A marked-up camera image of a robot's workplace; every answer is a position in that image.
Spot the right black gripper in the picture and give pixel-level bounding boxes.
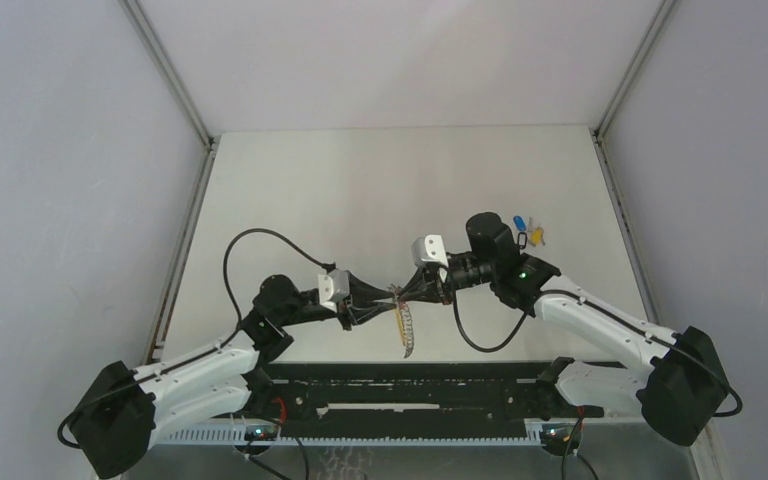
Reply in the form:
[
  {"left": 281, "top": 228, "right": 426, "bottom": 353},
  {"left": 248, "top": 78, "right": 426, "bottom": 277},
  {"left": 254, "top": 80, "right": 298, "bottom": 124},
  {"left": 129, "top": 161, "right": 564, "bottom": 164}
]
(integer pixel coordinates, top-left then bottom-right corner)
[{"left": 397, "top": 255, "right": 496, "bottom": 307}]

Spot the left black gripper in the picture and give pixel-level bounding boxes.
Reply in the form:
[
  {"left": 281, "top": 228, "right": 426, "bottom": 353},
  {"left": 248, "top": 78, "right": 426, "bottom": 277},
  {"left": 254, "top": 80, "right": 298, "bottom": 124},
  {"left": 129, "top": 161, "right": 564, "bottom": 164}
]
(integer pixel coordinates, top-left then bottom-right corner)
[{"left": 278, "top": 270, "right": 395, "bottom": 331}]

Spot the metal keyring with small rings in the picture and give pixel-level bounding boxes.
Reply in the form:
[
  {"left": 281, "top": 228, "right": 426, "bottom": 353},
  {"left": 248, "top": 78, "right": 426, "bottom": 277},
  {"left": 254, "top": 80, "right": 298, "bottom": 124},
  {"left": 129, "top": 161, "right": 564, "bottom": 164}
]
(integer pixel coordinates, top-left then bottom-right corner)
[{"left": 389, "top": 284, "right": 416, "bottom": 359}]

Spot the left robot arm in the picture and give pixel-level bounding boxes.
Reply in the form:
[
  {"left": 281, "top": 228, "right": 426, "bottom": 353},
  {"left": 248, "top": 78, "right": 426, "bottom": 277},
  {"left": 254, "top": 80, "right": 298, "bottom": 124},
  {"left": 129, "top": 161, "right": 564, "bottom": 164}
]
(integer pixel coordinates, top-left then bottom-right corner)
[{"left": 57, "top": 269, "right": 395, "bottom": 479}]

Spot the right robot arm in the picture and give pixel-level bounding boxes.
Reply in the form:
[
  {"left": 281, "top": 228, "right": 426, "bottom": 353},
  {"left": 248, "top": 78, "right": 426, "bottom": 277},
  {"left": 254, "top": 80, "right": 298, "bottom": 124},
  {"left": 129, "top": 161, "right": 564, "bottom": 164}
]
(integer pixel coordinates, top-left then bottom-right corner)
[{"left": 400, "top": 212, "right": 743, "bottom": 447}]

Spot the blue key tag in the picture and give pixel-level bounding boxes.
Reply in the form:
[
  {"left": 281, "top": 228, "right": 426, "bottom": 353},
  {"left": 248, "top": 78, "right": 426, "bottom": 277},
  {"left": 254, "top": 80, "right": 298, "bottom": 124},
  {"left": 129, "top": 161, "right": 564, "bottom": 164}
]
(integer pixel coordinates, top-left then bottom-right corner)
[{"left": 513, "top": 215, "right": 527, "bottom": 232}]

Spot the yellow key tag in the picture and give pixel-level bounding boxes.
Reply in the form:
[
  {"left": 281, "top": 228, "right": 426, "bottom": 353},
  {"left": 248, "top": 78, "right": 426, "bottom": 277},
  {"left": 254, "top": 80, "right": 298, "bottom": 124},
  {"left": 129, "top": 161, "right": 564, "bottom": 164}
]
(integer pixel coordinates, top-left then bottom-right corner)
[{"left": 527, "top": 226, "right": 546, "bottom": 246}]

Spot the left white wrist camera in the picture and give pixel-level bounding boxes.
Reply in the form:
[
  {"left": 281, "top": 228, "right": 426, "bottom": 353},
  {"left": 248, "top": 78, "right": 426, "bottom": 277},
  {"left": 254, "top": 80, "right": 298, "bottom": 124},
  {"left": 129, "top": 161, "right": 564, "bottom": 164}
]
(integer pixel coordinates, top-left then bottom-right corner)
[{"left": 318, "top": 269, "right": 350, "bottom": 311}]

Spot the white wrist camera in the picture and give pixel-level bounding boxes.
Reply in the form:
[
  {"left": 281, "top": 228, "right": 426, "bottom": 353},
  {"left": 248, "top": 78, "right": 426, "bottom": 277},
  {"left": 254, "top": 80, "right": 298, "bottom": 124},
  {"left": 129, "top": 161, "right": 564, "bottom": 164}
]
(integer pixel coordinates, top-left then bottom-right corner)
[
  {"left": 318, "top": 269, "right": 350, "bottom": 311},
  {"left": 411, "top": 234, "right": 449, "bottom": 268}
]

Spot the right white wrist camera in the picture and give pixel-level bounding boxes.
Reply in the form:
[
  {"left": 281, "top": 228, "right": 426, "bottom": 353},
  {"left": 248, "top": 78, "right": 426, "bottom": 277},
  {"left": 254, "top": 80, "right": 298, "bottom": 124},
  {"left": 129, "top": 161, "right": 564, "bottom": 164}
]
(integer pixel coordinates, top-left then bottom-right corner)
[{"left": 411, "top": 234, "right": 449, "bottom": 268}]

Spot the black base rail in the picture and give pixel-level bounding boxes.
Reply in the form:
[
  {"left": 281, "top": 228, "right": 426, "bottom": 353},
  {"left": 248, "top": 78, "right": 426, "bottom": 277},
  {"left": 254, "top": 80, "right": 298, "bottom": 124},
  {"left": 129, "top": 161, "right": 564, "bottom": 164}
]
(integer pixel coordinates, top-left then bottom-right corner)
[{"left": 231, "top": 361, "right": 605, "bottom": 434}]

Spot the left camera cable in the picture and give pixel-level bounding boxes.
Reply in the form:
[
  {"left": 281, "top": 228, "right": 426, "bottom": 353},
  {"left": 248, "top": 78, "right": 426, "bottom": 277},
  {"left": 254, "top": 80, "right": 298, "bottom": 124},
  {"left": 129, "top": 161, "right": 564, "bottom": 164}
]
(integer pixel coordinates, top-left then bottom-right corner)
[{"left": 56, "top": 228, "right": 336, "bottom": 450}]

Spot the camera cable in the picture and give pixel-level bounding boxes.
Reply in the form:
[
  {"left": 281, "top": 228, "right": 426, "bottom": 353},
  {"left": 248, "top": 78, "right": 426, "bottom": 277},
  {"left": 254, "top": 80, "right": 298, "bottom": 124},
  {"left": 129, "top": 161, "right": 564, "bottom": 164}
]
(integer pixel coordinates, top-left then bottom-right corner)
[
  {"left": 56, "top": 228, "right": 336, "bottom": 450},
  {"left": 451, "top": 288, "right": 744, "bottom": 420}
]

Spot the white cable duct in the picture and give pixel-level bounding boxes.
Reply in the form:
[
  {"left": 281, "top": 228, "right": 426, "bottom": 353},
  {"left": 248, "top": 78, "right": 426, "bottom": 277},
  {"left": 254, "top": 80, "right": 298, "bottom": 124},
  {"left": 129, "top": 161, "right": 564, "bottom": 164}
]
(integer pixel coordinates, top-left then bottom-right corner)
[{"left": 157, "top": 421, "right": 560, "bottom": 447}]

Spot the left aluminium frame post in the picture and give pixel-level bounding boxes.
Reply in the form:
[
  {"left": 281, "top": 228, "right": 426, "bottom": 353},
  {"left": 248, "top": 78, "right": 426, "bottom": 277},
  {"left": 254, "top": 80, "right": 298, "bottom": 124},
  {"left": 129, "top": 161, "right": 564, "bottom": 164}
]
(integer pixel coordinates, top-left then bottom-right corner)
[{"left": 98, "top": 1, "right": 214, "bottom": 364}]

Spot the aluminium frame post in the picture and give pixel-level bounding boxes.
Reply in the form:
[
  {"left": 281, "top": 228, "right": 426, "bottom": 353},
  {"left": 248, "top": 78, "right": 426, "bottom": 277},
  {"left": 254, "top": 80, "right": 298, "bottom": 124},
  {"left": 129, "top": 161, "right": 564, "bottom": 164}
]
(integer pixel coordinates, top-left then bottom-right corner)
[
  {"left": 606, "top": 1, "right": 768, "bottom": 479},
  {"left": 98, "top": 1, "right": 214, "bottom": 364}
]

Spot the right camera cable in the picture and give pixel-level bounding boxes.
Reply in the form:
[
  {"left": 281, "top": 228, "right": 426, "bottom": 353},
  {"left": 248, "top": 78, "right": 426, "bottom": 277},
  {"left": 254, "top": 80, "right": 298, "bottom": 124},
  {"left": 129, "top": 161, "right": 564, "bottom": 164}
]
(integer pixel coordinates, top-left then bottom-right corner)
[{"left": 451, "top": 288, "right": 744, "bottom": 420}]

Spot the right aluminium frame post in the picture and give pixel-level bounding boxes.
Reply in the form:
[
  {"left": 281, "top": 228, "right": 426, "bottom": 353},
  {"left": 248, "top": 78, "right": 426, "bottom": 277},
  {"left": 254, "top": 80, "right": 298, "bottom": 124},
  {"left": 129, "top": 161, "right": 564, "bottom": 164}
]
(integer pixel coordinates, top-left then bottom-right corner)
[{"left": 606, "top": 1, "right": 768, "bottom": 479}]

